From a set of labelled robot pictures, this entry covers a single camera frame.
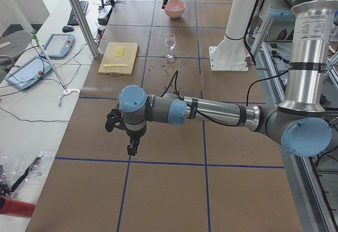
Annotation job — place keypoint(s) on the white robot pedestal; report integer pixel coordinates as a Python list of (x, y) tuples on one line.
[(230, 54)]

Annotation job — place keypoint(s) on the grey office chair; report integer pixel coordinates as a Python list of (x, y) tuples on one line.
[(12, 46)]

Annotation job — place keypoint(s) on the clear wine glass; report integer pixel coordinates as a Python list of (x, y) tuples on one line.
[(170, 42)]

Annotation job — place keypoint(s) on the grey reacher grabber tool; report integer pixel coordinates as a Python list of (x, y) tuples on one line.
[(66, 91)]

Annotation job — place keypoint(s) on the blue teach pendant far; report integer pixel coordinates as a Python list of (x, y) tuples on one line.
[(58, 46)]

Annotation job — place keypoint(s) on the yellow plastic knife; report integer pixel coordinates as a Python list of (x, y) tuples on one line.
[(115, 65)]

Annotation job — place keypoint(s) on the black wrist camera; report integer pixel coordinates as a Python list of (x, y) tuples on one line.
[(115, 120)]

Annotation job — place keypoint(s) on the blue teach pendant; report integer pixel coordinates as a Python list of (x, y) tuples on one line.
[(58, 46), (29, 73)]

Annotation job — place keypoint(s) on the aluminium frame post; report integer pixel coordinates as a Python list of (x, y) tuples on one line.
[(84, 26)]

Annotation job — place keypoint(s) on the pink ice bowl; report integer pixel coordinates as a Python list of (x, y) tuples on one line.
[(171, 3)]

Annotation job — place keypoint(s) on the clear ice cubes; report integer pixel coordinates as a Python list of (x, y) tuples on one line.
[(176, 8)]

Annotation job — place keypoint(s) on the black computer mouse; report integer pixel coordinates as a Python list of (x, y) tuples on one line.
[(67, 29)]

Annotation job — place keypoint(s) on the yellow lemon slices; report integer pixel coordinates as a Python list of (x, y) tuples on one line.
[(119, 51)]

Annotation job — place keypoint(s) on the bamboo cutting board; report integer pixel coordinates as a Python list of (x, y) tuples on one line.
[(109, 57)]

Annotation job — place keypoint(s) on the clear plastic bag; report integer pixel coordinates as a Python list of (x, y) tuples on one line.
[(33, 166)]

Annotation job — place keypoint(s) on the red cylinder bottle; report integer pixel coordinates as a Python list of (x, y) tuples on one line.
[(16, 208)]

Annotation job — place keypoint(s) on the blue teach pendant near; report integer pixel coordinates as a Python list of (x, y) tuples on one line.
[(29, 73)]

